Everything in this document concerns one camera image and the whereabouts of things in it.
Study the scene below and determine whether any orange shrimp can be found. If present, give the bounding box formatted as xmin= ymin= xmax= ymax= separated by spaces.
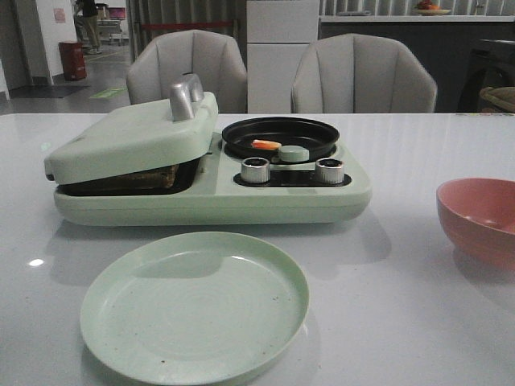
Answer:
xmin=251 ymin=139 xmax=282 ymax=151

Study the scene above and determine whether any bread slice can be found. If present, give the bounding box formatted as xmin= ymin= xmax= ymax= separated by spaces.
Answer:
xmin=73 ymin=165 xmax=179 ymax=191

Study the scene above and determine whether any mint green sandwich maker lid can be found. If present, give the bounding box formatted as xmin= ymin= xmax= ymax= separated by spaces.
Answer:
xmin=44 ymin=91 xmax=218 ymax=185

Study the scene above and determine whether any pink bowl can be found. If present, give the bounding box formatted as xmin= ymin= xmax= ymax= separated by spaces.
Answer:
xmin=436 ymin=178 xmax=514 ymax=271

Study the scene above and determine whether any mint green breakfast maker base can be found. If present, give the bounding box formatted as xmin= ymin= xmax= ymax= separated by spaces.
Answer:
xmin=54 ymin=133 xmax=372 ymax=226

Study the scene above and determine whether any silver left control knob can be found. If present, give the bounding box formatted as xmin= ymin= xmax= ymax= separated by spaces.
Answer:
xmin=240 ymin=157 xmax=270 ymax=184

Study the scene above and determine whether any silver control knob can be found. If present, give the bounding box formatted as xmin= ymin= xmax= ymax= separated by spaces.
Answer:
xmin=240 ymin=157 xmax=270 ymax=184
xmin=314 ymin=158 xmax=345 ymax=185

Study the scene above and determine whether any silver right control knob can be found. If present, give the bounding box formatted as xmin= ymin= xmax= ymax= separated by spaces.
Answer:
xmin=314 ymin=158 xmax=345 ymax=185

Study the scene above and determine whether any black round frying pan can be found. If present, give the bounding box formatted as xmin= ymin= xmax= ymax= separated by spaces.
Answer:
xmin=222 ymin=117 xmax=340 ymax=164

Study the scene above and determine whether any mint green plate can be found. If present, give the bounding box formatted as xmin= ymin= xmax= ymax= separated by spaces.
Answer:
xmin=80 ymin=232 xmax=309 ymax=385

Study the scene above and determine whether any grey chair left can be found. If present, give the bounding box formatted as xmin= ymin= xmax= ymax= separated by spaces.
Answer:
xmin=126 ymin=30 xmax=247 ymax=113

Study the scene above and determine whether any grey chair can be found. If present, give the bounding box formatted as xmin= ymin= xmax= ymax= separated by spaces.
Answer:
xmin=126 ymin=30 xmax=247 ymax=113
xmin=290 ymin=34 xmax=438 ymax=113

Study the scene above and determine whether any grey chair right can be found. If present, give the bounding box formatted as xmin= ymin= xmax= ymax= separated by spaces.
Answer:
xmin=290 ymin=34 xmax=438 ymax=113

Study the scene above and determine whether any white refrigerator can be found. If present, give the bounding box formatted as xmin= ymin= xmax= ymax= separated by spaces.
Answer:
xmin=246 ymin=1 xmax=319 ymax=113

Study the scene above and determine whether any red barrier belt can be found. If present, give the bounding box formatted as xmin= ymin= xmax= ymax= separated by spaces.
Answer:
xmin=140 ymin=20 xmax=236 ymax=31

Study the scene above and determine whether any pink monitor in background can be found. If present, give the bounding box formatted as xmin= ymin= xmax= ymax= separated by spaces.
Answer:
xmin=108 ymin=6 xmax=126 ymax=20

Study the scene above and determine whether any red bin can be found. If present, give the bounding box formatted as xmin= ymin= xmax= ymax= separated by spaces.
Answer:
xmin=59 ymin=41 xmax=87 ymax=81

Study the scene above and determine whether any dark kitchen counter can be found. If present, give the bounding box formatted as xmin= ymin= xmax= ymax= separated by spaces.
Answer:
xmin=319 ymin=15 xmax=514 ymax=113

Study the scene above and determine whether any person in background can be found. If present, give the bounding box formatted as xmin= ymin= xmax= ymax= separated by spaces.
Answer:
xmin=75 ymin=0 xmax=102 ymax=55

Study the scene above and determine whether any fruit plate on counter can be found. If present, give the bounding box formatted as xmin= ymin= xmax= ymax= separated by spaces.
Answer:
xmin=414 ymin=0 xmax=451 ymax=16

